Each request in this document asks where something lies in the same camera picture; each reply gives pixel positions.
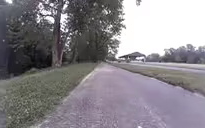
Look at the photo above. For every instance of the distant row of trees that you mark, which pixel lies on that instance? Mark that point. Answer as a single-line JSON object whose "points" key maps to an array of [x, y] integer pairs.
{"points": [[186, 55]]}

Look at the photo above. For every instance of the grey asphalt path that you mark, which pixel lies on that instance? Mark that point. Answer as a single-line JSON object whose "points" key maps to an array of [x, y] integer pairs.
{"points": [[123, 100]]}

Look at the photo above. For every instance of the row of roadside trees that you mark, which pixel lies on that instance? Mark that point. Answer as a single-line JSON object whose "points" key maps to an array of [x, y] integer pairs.
{"points": [[56, 33]]}

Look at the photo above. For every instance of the grey road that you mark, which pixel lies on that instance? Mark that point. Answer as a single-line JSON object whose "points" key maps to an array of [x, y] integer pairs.
{"points": [[186, 66]]}

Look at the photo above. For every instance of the open roofed shelter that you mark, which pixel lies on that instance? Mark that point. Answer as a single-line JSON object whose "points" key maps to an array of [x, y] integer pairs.
{"points": [[132, 56]]}

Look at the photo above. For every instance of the grass strip beside road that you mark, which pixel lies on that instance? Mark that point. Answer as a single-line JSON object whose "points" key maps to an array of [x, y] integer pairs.
{"points": [[180, 78]]}

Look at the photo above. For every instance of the grass verge beside trees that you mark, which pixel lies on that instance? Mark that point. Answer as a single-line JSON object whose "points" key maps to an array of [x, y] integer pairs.
{"points": [[40, 90]]}

